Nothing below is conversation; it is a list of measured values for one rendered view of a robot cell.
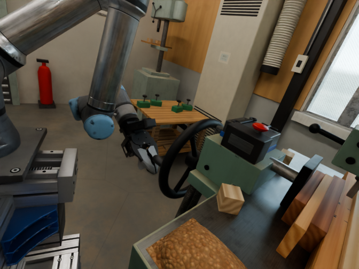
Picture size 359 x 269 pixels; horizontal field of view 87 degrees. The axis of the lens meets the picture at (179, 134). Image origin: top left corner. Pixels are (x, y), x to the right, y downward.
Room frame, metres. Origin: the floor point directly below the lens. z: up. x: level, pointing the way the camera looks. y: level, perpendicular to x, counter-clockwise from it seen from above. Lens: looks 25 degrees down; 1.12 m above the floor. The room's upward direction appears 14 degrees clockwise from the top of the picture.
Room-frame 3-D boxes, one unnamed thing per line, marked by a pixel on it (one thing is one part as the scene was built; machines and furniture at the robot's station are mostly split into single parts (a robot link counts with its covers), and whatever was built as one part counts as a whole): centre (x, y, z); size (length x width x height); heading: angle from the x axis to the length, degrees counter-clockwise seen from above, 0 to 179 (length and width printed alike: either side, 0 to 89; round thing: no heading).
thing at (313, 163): (0.33, -0.22, 0.95); 0.09 x 0.07 x 0.09; 139
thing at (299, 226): (0.27, -0.25, 0.93); 0.22 x 0.01 x 0.06; 139
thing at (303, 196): (0.31, -0.26, 0.92); 0.17 x 0.02 x 0.05; 139
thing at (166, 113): (1.84, 0.15, 0.32); 0.66 x 0.57 x 0.64; 130
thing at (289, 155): (0.46, -0.28, 0.92); 0.04 x 0.03 x 0.04; 146
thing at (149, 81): (2.62, 0.48, 0.79); 0.62 x 0.48 x 1.58; 40
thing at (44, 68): (2.30, 1.83, 0.30); 0.19 x 0.18 x 0.60; 42
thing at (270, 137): (0.39, -0.15, 0.99); 0.13 x 0.11 x 0.06; 139
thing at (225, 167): (0.39, -0.15, 0.91); 0.15 x 0.14 x 0.09; 139
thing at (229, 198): (0.25, -0.11, 0.92); 0.03 x 0.03 x 0.03; 2
